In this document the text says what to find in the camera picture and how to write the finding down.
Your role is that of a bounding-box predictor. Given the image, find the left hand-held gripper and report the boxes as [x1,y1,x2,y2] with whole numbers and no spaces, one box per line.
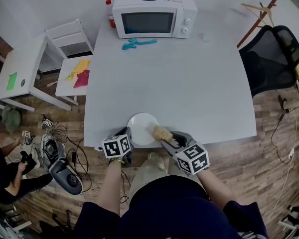
[101,126,135,168]

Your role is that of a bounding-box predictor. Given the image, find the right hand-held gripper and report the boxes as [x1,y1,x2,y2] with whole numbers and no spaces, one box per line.
[160,130,210,176]

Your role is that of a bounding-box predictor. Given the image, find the white plate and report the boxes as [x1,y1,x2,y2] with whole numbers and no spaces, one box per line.
[126,112,160,146]

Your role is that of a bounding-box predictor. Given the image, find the tan scrubbing sponge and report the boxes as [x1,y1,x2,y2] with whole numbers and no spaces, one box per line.
[152,125,181,148]

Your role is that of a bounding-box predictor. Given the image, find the person's right forearm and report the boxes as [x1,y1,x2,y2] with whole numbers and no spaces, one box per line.
[197,169,238,211]

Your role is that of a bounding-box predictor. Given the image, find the person's left forearm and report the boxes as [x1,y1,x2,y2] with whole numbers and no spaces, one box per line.
[97,159,123,217]

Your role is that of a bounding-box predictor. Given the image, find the beige shoe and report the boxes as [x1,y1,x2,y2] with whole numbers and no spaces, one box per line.
[147,151,165,170]

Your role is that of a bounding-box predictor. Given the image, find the beige trousers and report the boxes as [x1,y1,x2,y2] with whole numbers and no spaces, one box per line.
[128,155,205,207]

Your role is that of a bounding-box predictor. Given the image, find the magenta cloth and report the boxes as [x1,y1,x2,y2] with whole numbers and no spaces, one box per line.
[73,69,91,89]

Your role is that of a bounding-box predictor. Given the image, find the open grey equipment case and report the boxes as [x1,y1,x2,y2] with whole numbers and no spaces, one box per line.
[40,132,84,196]

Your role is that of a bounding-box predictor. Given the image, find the navy shirt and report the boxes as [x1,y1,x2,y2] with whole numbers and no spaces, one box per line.
[73,175,269,239]

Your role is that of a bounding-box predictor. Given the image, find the white stool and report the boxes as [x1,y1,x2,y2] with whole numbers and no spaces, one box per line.
[55,55,93,105]

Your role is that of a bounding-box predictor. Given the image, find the teal plastic toy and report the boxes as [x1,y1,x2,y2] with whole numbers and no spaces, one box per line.
[121,38,158,51]

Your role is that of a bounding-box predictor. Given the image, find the white wooden chair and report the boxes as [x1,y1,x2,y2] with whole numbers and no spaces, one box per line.
[44,18,94,72]

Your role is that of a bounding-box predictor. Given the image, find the green bag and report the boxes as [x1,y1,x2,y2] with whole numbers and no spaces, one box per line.
[0,105,22,132]

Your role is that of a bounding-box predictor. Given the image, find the red-capped plastic bottle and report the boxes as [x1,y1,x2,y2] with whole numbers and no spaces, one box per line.
[105,0,117,29]

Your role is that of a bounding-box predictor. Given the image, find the white microwave oven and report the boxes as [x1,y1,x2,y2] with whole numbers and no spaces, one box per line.
[112,0,199,40]

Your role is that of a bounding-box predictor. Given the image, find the small white table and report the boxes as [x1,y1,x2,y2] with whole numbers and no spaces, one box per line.
[0,33,73,112]

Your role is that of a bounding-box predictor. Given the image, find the black mesh office chair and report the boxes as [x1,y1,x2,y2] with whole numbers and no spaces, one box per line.
[238,24,299,99]

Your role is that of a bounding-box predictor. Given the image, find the green card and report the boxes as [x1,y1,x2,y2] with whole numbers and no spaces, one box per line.
[5,72,18,91]

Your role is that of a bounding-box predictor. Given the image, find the wooden coat rack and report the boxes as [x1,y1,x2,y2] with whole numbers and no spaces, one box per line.
[236,0,289,50]

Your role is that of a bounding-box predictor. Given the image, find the wooden clothes hanger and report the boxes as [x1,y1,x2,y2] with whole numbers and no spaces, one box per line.
[240,1,278,27]

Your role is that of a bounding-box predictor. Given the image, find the black floor cable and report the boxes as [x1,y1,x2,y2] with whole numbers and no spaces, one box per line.
[52,125,93,194]

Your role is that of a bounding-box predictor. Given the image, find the white floor cable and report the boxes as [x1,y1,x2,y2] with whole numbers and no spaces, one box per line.
[263,108,299,224]

